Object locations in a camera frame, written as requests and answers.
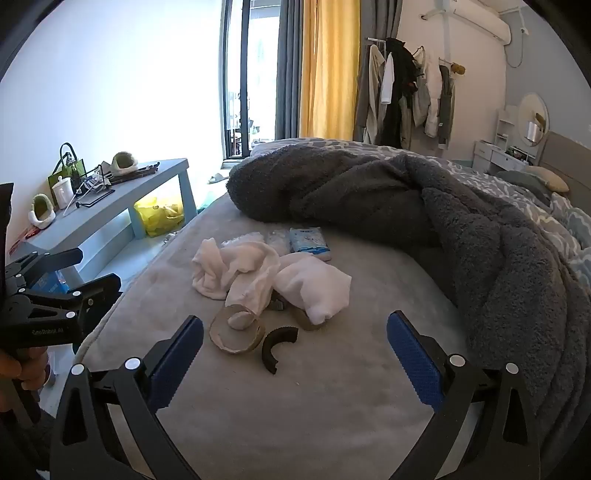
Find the grey green pillow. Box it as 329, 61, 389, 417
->
496, 170, 552, 205

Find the yellow plastic bag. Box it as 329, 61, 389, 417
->
134, 196, 185, 238

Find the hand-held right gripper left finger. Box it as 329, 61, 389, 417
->
48, 315, 206, 480

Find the yellow curtain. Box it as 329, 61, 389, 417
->
299, 0, 361, 141

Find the dark brown sticks bundle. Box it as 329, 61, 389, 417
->
108, 161, 160, 185

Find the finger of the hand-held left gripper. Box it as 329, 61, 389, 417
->
23, 273, 124, 324
6, 248, 84, 291

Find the black hanging jacket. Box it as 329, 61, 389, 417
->
383, 37, 419, 149

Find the green handbag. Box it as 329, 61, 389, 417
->
48, 143, 88, 186

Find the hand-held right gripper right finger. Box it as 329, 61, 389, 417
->
386, 310, 541, 480

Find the white hanging shirt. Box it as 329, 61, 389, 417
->
381, 52, 396, 105

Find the blue white tissue packet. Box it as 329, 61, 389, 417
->
288, 227, 333, 262

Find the red paper packet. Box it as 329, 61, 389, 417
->
9, 228, 42, 254

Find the green plush slipper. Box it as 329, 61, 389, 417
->
112, 151, 139, 174
28, 194, 57, 230

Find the grey patterned duvet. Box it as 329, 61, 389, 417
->
252, 138, 591, 287

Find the person's left hand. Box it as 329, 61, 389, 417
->
0, 346, 49, 411

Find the white lidded cup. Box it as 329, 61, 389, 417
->
51, 175, 75, 208

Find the dark sliding door frame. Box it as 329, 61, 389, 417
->
221, 0, 282, 160

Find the olive hanging garment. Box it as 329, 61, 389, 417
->
436, 65, 456, 149

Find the blue plastic packet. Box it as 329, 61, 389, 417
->
39, 270, 70, 294

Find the pale hanging jacket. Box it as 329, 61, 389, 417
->
412, 46, 444, 138

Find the round mirror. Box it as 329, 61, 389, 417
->
517, 93, 550, 148

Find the grey curtain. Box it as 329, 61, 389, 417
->
353, 0, 402, 139
276, 0, 304, 141

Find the wide cardboard tape core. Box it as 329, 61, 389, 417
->
209, 305, 267, 355

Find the black curved plastic piece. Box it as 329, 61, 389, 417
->
262, 326, 300, 374

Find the light blue table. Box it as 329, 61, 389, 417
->
9, 158, 198, 296

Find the white air conditioner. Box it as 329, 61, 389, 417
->
420, 0, 512, 45

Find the narrow cardboard tape core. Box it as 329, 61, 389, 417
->
288, 305, 326, 332

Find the grey bed headboard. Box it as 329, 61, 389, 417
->
538, 131, 591, 204

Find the white vanity desk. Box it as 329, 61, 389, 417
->
473, 106, 540, 174

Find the tan pillow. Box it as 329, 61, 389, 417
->
524, 165, 570, 193

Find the dark grey fleece blanket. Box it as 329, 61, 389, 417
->
227, 145, 591, 444

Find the grey hanging coat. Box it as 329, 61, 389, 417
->
355, 44, 387, 144

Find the bed with grey sheet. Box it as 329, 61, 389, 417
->
74, 138, 591, 480

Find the clear plastic packet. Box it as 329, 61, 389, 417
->
265, 229, 291, 257

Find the black wire stand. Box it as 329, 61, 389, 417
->
74, 165, 116, 209

